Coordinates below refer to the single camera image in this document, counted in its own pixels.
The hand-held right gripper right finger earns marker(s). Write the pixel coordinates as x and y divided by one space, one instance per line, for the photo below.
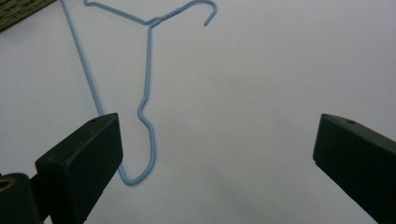
358 161

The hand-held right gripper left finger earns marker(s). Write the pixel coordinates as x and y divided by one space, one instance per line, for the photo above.
79 161

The woven olive mat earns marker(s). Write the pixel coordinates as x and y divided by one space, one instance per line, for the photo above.
17 11

